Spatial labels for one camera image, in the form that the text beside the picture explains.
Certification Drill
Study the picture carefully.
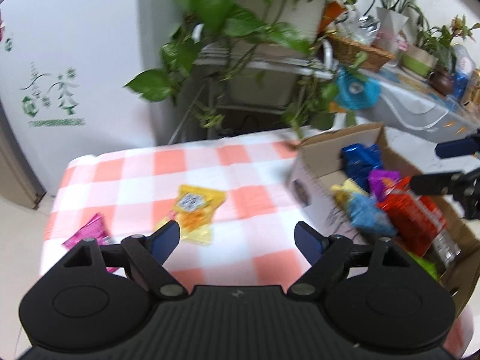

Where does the red orange snack packet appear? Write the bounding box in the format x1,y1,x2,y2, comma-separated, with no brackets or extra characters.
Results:
377,177,447,257

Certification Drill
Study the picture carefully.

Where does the light blue snack packet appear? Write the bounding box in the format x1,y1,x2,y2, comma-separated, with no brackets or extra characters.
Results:
346,193,397,237

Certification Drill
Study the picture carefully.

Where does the purple snack packet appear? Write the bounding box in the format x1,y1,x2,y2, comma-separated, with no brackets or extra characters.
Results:
368,169,401,203

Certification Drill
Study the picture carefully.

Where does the green snack packet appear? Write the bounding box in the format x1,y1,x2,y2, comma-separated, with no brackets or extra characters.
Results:
408,252,439,281

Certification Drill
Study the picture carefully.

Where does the blue foil snack packet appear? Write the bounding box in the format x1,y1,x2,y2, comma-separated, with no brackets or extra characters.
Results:
340,143,384,194

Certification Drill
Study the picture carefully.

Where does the magenta snack packet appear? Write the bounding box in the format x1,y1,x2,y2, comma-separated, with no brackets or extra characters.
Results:
63,213,115,268

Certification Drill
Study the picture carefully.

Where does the yellow waffle snack packet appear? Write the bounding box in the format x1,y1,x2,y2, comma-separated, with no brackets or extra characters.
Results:
157,184,227,245

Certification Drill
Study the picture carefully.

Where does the grey white table cover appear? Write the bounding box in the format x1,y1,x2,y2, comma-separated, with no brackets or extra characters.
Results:
354,67,479,143

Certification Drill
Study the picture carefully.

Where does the brown clay teapot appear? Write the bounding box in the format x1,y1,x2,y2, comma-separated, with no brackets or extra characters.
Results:
428,67,453,96

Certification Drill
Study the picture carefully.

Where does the cardboard box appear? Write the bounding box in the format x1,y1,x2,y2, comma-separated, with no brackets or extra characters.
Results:
288,123,479,310

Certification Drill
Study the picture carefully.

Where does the pink checkered tablecloth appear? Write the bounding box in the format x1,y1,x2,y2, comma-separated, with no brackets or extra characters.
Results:
38,130,470,360

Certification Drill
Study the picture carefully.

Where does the green white flower pot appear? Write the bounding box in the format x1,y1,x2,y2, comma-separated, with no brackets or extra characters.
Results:
400,44,438,80

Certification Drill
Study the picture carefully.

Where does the blue ribbon roll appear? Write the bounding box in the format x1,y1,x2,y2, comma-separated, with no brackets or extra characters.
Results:
334,67,381,111

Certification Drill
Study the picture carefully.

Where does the white vase with plant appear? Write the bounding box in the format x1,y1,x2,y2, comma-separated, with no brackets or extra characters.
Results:
367,0,417,55

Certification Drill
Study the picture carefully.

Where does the wicker basket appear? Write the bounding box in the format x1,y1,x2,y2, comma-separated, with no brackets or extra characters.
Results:
327,33,395,72

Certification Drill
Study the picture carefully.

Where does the white metal plant stand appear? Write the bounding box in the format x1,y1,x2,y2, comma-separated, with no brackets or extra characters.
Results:
168,39,339,145

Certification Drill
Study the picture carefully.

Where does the white refrigerator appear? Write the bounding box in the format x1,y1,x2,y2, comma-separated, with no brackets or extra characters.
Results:
1,0,180,194

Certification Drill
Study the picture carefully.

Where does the white plant pot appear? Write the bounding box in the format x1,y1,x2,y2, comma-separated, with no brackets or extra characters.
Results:
236,0,339,45

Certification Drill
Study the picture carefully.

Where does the green pothos plant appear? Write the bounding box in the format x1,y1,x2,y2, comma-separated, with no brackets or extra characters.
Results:
124,0,373,140

